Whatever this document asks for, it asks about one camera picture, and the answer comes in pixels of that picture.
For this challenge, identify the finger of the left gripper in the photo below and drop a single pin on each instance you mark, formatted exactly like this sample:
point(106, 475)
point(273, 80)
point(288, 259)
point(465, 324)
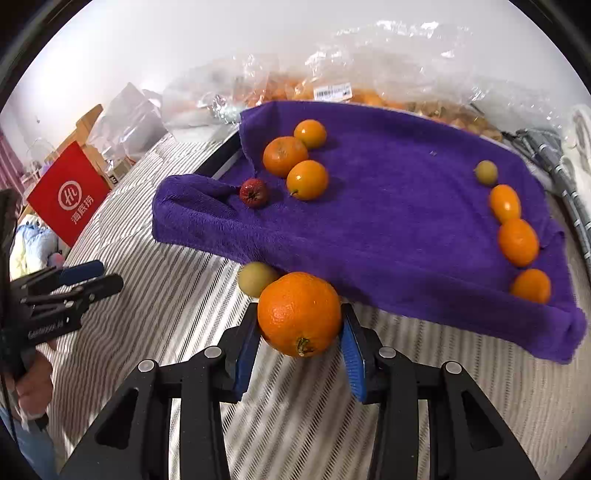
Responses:
point(72, 275)
point(91, 291)

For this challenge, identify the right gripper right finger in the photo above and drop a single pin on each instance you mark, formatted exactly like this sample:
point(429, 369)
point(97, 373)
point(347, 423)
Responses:
point(469, 439)

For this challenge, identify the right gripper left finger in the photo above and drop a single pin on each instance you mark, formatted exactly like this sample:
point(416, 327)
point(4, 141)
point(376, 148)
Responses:
point(129, 439)

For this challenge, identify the large orange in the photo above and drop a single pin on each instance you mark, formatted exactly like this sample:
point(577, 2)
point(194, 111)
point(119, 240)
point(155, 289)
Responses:
point(300, 315)

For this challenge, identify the red small apple-like fruit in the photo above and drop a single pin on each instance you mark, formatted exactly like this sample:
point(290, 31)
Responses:
point(254, 193)

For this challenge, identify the orange fruit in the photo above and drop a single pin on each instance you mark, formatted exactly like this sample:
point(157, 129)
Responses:
point(533, 285)

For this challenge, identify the medium orange tangerine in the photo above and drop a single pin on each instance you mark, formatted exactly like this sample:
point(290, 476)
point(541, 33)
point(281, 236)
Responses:
point(518, 242)

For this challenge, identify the small oval orange kumquat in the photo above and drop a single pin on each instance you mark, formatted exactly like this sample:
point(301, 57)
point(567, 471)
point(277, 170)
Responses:
point(505, 203)

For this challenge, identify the rough-skinned mandarin orange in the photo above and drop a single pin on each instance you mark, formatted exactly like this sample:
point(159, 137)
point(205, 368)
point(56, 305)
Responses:
point(282, 154)

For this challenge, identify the person's left hand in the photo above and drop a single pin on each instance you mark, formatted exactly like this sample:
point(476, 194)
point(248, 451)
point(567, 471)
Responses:
point(34, 391)

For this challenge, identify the red paper bag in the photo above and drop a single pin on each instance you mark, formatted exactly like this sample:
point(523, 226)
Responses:
point(68, 194)

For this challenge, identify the striped grey white quilt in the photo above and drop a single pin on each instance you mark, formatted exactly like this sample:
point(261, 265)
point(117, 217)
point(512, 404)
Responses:
point(298, 420)

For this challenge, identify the yellow-green round fruit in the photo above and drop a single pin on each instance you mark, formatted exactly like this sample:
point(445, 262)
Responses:
point(254, 277)

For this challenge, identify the cardboard box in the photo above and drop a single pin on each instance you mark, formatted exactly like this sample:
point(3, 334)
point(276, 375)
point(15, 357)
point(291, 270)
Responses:
point(110, 163)

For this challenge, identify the translucent white plastic bag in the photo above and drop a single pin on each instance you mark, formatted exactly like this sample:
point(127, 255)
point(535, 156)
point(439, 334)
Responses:
point(132, 122)

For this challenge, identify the purple towel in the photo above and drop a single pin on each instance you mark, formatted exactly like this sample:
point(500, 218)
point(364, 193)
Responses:
point(403, 226)

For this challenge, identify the small yellow-green fruit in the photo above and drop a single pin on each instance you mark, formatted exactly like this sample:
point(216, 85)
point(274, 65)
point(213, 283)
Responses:
point(486, 173)

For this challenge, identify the small round orange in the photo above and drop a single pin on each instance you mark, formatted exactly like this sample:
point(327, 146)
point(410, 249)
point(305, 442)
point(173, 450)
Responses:
point(312, 133)

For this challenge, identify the grey plaid cloth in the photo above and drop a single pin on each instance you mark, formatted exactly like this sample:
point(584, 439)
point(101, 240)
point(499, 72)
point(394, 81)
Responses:
point(542, 147)

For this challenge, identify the white folded cloth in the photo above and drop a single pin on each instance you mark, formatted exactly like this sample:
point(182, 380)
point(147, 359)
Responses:
point(576, 145)

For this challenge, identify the clear plastic fruit bag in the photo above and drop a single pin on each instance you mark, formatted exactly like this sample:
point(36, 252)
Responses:
point(421, 68)

